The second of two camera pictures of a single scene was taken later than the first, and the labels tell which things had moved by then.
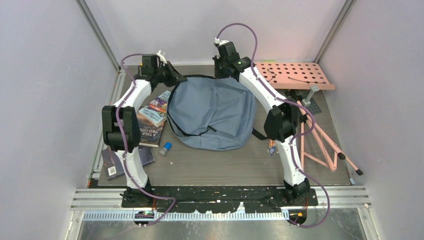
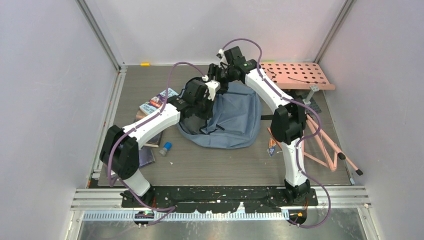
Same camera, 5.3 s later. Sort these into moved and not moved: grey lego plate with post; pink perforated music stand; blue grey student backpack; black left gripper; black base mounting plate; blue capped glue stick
Moved: black left gripper; blue grey student backpack
Not moved: grey lego plate with post; blue capped glue stick; black base mounting plate; pink perforated music stand
